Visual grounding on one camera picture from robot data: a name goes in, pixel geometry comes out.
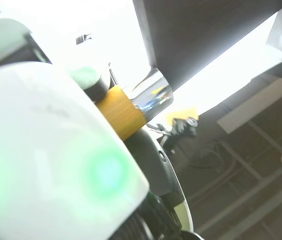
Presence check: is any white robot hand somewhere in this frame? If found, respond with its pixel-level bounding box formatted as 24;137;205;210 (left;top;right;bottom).
0;12;195;240

